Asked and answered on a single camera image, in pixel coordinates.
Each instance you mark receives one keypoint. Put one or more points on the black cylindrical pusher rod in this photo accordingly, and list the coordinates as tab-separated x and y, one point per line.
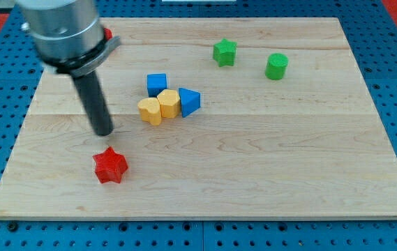
89	90

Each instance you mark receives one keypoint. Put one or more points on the red star block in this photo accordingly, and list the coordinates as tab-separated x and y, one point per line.
110	166

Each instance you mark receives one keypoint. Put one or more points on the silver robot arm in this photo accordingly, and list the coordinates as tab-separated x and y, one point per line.
70	38

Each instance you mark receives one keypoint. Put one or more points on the red block behind arm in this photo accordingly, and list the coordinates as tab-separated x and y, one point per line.
107	34

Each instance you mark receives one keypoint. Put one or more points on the wooden board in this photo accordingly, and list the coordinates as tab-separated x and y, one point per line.
310	146

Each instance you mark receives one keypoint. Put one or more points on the green star block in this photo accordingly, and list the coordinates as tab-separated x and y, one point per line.
224	52

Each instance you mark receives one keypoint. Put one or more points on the yellow heart block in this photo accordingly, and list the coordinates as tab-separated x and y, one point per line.
149	109

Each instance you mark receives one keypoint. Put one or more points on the blue cube block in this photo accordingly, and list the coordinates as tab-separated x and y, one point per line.
156	83

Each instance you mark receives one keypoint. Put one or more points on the yellow pentagon block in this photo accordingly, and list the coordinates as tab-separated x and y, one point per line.
170	105

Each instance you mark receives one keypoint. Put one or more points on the blue triangle block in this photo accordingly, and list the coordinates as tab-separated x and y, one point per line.
190	101

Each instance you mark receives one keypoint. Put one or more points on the green cylinder block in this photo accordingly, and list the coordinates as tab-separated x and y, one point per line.
276	66

